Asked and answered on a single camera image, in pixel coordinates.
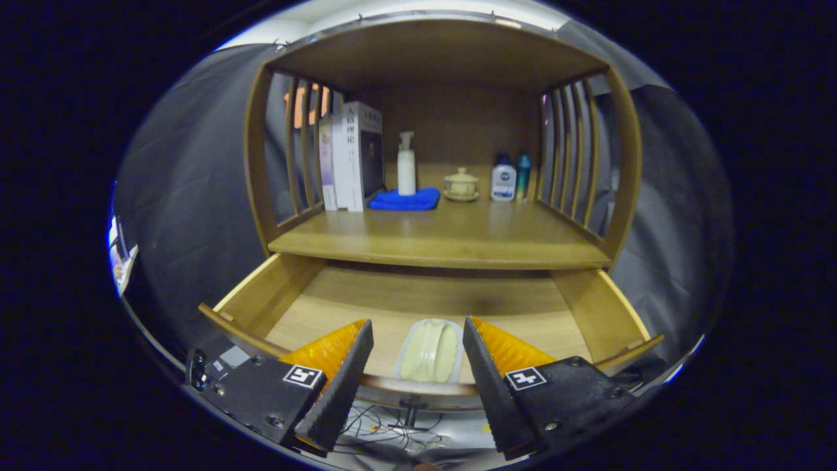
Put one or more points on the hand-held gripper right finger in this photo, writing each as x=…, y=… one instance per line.
x=497, y=392

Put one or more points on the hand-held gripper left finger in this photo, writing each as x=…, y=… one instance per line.
x=343, y=392

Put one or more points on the green brush with grey pad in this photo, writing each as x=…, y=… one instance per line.
x=428, y=353

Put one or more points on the wooden drawer with black knob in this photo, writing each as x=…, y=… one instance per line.
x=392, y=294

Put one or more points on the wooden countertop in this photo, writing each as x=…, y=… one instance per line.
x=458, y=235

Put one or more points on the black electronic box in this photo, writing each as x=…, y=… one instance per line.
x=198, y=369

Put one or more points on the blue folded cloth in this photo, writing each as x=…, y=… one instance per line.
x=405, y=200

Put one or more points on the white lotion bottle blue cap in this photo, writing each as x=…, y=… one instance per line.
x=503, y=183

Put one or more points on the beige lidded ceramic teacup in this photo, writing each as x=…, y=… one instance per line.
x=461, y=185

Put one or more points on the teal spray can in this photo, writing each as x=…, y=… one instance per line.
x=523, y=176

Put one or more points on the purple book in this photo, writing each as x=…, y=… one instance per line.
x=325, y=170

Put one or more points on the white pump bottle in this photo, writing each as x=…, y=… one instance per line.
x=407, y=170

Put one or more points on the thick white-spined dark book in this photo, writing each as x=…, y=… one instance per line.
x=371, y=157

